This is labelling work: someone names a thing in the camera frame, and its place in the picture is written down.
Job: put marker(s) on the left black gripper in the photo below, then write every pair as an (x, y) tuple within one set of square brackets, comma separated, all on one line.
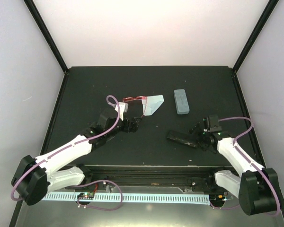
[(134, 126)]

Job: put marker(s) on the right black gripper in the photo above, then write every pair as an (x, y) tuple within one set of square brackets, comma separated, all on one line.
[(195, 128)]

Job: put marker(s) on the black glasses case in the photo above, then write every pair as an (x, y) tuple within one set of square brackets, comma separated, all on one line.
[(182, 138)]

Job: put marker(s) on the green lined glasses case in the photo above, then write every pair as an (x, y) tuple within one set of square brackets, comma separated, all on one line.
[(182, 106)]

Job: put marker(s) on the light blue cloth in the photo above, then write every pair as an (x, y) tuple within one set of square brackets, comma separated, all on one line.
[(151, 104)]

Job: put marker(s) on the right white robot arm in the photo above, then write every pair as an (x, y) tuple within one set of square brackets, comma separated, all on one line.
[(256, 187)]

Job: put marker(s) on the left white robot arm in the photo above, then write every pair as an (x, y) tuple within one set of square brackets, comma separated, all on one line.
[(35, 177)]

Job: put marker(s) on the right circuit board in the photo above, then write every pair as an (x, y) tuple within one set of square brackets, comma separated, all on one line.
[(217, 197)]

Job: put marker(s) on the circuit board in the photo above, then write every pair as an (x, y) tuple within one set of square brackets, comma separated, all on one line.
[(85, 196), (217, 197)]

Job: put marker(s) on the left circuit board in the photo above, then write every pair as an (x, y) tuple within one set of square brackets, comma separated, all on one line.
[(85, 196)]

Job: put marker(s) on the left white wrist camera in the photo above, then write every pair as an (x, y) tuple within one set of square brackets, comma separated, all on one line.
[(121, 108)]

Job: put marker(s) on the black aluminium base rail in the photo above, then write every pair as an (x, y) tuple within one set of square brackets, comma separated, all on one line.
[(195, 177)]

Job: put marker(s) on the white slotted cable duct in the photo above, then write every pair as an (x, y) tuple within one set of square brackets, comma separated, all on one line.
[(199, 199)]

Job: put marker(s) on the right black frame post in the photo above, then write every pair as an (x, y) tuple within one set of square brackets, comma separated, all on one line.
[(265, 15)]

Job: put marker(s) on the black frame post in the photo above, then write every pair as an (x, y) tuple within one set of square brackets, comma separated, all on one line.
[(46, 33), (265, 15)]

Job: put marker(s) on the left black frame post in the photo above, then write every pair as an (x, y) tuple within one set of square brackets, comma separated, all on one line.
[(46, 33)]

